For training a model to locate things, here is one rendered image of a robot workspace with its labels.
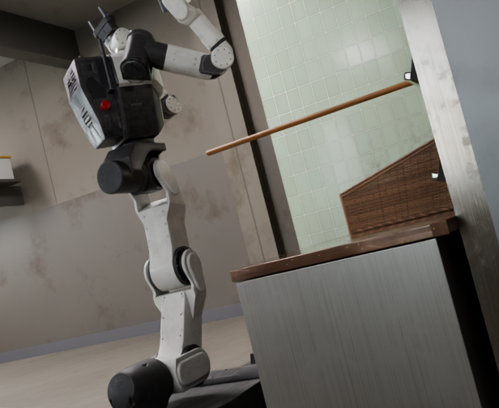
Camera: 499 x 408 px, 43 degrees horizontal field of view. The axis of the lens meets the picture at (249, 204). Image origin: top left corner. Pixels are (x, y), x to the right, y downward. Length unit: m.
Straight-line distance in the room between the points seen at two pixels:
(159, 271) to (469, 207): 1.17
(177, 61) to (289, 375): 1.11
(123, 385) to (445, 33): 1.33
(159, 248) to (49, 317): 5.42
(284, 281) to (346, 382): 0.28
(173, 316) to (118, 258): 4.65
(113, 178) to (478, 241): 1.20
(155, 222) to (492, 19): 1.33
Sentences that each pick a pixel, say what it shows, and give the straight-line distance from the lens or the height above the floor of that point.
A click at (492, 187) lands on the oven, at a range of 1.54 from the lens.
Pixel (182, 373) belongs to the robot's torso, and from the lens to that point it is 2.14.
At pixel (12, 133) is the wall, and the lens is 7.87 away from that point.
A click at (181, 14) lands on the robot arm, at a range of 2.23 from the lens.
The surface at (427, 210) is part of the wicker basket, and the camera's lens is 2.26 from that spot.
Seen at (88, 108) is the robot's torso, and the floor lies 1.22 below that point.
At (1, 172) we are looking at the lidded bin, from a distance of 7.47.
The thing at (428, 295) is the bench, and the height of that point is 0.43.
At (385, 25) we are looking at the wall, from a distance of 4.55.
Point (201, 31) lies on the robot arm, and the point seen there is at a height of 1.37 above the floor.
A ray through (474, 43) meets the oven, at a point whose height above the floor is 0.95.
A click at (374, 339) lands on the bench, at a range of 1.52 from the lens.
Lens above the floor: 0.63
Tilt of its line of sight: 4 degrees up
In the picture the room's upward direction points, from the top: 14 degrees counter-clockwise
